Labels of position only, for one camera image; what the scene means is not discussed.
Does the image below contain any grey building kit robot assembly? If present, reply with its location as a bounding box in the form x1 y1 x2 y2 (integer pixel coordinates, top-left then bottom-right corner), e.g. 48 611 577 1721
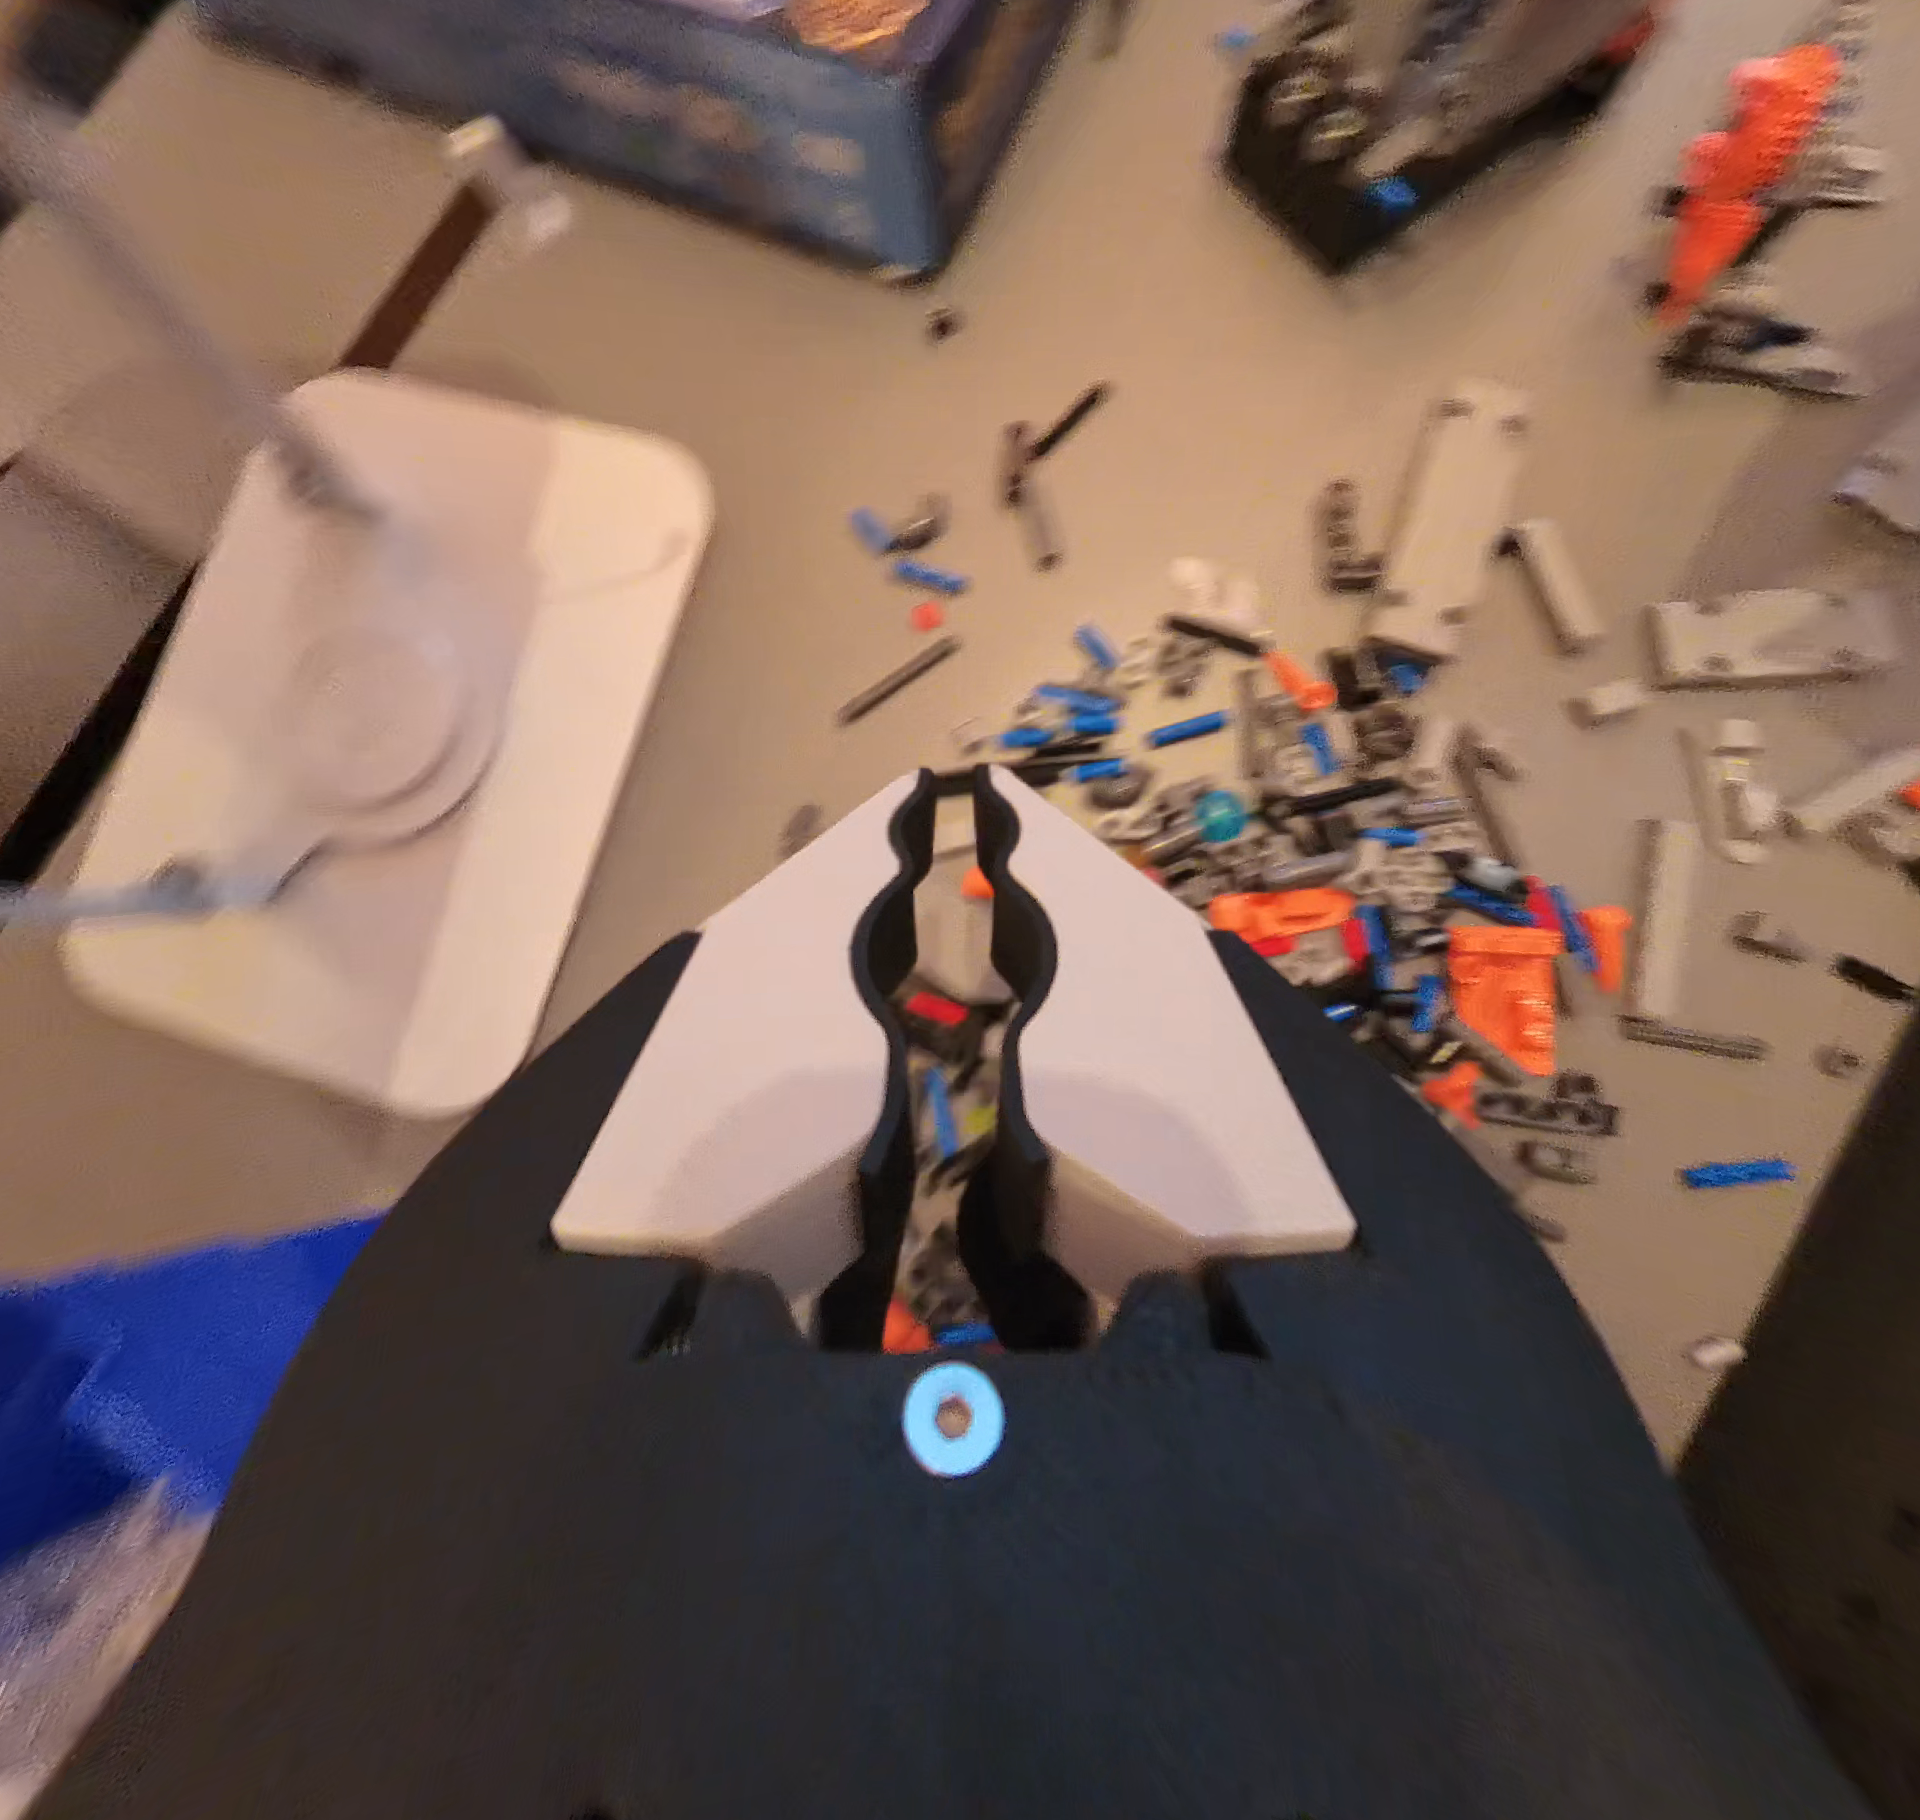
1226 0 1701 277

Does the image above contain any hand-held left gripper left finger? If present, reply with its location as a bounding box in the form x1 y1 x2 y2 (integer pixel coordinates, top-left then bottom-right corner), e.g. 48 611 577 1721
553 767 934 1347

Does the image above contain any wide light grey panel piece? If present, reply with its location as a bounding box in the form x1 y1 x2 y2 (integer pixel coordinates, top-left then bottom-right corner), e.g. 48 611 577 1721
1368 384 1530 656

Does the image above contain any black perforated mat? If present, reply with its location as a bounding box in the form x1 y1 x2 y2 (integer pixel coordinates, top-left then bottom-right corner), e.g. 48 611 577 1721
1674 1053 1920 1761

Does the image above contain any pile of small building pieces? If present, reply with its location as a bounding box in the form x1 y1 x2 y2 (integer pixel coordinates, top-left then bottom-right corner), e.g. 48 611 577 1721
778 384 1920 1372

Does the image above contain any blue robot kit box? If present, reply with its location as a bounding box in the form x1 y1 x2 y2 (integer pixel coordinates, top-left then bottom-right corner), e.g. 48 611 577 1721
185 0 1128 277

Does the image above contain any white booklet stand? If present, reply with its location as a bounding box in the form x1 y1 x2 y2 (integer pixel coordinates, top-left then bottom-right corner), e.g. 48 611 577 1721
0 75 716 1117

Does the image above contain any orange and grey wing assembly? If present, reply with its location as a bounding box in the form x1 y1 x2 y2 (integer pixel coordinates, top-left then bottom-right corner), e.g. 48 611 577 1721
1648 42 1897 398

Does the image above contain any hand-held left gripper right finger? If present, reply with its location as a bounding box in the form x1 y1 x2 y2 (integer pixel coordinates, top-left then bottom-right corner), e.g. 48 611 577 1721
971 767 1359 1347

